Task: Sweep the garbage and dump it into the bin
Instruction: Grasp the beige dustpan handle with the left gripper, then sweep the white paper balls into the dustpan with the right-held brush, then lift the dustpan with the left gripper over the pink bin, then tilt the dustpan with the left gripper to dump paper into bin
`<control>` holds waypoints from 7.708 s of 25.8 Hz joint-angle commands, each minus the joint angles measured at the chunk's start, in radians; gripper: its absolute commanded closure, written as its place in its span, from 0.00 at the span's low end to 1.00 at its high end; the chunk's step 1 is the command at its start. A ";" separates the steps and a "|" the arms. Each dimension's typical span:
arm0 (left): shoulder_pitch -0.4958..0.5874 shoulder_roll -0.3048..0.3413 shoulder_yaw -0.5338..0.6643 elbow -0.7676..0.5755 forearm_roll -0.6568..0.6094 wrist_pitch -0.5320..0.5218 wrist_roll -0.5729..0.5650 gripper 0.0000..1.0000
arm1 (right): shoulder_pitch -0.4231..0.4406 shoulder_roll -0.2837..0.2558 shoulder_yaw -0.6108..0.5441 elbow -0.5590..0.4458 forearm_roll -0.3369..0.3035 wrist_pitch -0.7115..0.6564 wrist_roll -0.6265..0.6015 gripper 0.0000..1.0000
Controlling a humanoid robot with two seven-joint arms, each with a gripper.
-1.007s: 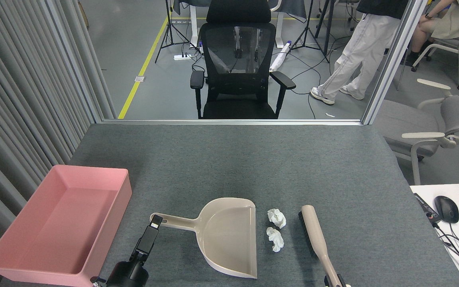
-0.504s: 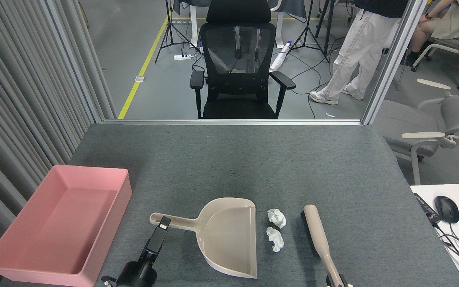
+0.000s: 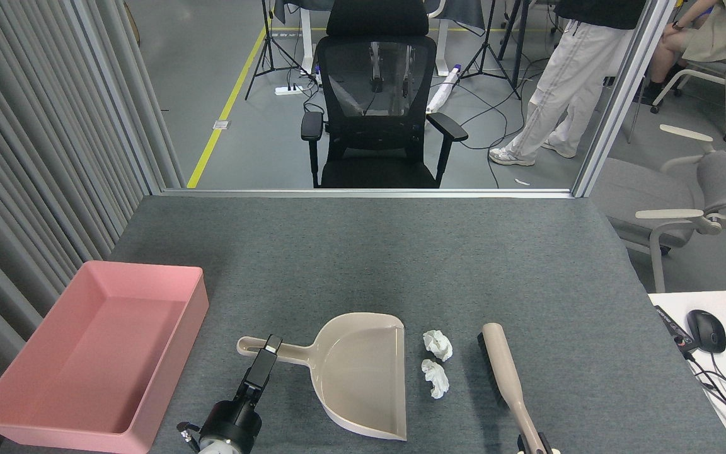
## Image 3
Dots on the white paper ball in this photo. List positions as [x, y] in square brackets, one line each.
[437, 378]
[437, 344]

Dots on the seated person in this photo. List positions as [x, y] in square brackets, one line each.
[716, 31]

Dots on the small black device box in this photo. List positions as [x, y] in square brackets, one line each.
[675, 328]

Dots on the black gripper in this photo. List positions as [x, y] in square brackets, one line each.
[230, 422]

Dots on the beige plastic dustpan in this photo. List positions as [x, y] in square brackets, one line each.
[357, 378]

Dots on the grey padded armchair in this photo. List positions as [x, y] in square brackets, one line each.
[722, 176]

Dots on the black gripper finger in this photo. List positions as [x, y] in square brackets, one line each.
[522, 444]
[546, 444]

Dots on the black computer mouse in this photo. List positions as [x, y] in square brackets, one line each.
[706, 331]

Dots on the white standing desk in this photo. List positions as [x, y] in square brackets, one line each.
[306, 38]

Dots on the person in pale trousers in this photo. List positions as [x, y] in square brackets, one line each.
[571, 82]

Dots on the black mesh office chair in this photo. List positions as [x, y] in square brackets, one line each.
[375, 94]

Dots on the silver table edge rail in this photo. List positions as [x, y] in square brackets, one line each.
[369, 193]

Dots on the beige hand brush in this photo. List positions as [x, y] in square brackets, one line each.
[501, 366]

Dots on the black tripod stand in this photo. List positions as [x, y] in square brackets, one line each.
[488, 50]
[268, 50]

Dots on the pink plastic bin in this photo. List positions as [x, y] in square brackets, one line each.
[98, 340]

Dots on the white power strip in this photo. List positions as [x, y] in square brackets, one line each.
[288, 90]

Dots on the silver aluminium post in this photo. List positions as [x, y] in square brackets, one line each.
[621, 94]

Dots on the floor socket plate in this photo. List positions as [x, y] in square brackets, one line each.
[221, 125]

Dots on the grey pleated curtain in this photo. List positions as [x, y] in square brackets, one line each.
[35, 139]

